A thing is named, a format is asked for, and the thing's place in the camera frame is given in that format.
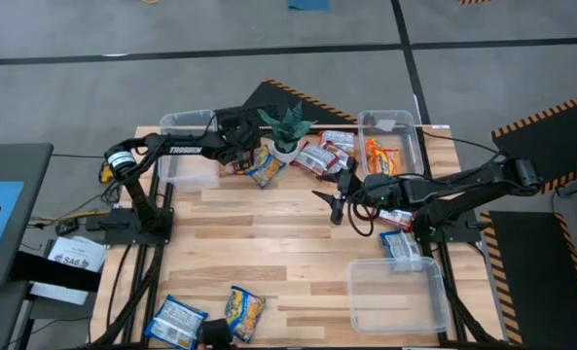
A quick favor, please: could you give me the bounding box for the gray desk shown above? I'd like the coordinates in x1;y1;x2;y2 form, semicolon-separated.
0;142;54;291

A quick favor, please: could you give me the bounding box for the blue desk mat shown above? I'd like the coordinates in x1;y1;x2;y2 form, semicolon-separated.
0;181;25;279

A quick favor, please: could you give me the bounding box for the white paper sheet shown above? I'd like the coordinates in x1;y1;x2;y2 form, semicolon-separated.
28;235;109;306

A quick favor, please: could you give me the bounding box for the white plant pot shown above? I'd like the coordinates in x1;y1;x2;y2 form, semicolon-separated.
268;138;303;164

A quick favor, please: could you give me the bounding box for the yellow cable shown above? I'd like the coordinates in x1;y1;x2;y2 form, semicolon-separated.
44;207;112;223

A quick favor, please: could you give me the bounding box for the black cable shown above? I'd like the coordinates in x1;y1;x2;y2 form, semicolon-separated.
421;128;503;158

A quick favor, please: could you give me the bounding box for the green snake plant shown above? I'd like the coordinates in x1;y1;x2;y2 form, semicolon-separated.
256;100;318;155

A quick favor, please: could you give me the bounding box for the black power adapter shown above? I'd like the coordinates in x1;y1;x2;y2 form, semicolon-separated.
54;219;80;237

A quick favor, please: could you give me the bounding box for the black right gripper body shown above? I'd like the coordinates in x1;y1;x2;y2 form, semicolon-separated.
337;166;397;211

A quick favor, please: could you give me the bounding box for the blue ramen noodle pack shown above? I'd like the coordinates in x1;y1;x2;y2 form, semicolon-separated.
244;144;288;190
378;228;424;266
143;294;210;350
223;285;268;344

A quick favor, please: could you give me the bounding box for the blue floor mat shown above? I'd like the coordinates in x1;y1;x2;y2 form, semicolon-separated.
287;0;332;13

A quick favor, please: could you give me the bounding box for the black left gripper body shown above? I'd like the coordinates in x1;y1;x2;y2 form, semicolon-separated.
214;113;266;158

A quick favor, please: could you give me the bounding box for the clear plastic bin white label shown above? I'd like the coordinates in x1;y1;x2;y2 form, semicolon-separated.
357;109;425;179

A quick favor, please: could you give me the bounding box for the large clear plastic bin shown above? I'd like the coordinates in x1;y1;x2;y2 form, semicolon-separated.
344;256;453;336

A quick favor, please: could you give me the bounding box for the orange ramen noodle pack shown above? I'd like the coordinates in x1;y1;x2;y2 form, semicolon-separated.
364;137;403;177

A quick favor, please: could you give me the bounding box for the black hazard striped mat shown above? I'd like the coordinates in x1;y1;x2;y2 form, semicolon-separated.
490;89;577;195
480;209;577;350
241;78;360;126

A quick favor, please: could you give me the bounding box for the yellow connector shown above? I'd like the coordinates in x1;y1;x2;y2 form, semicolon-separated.
98;162;116;185

